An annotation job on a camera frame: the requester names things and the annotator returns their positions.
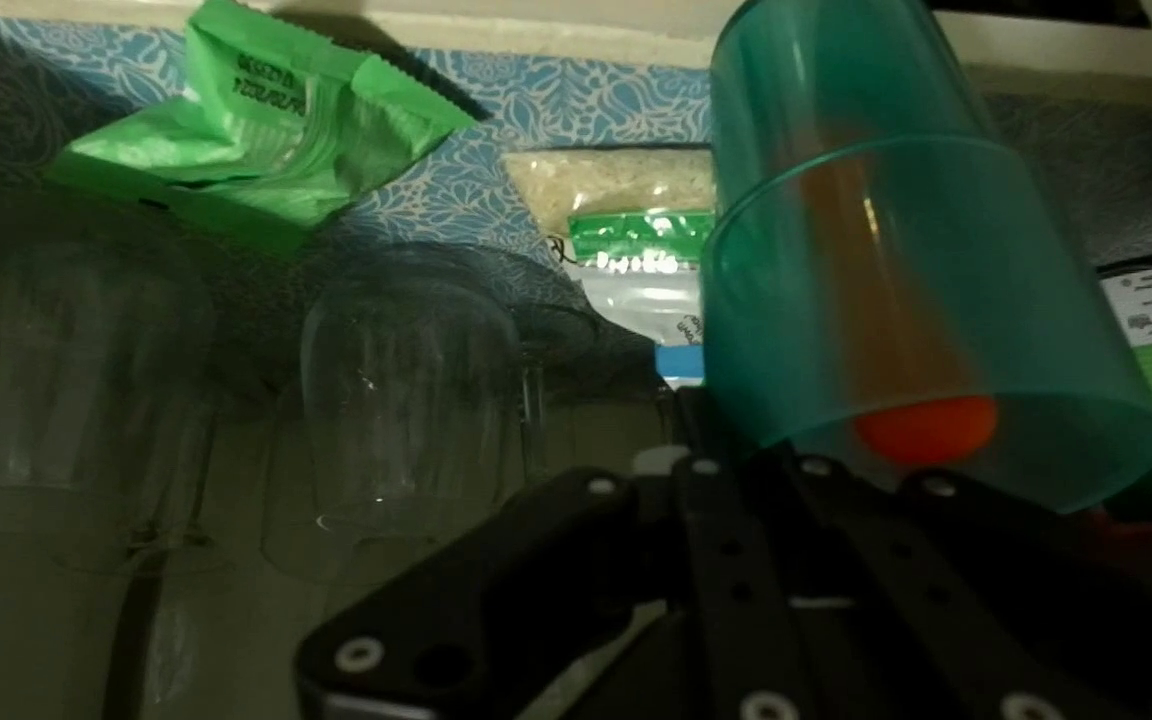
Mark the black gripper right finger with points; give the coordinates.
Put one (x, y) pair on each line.
(1000, 612)

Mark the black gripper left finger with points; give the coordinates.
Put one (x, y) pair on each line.
(497, 585)

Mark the teal translucent plastic cup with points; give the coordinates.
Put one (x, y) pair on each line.
(896, 252)

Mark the blue patterned shelf liner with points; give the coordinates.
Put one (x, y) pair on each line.
(560, 103)

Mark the blue bag clip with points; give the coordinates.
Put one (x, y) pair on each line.
(681, 366)

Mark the rice bag with green label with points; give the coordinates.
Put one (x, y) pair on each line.
(629, 212)

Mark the green plastic bag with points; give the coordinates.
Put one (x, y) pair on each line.
(268, 134)

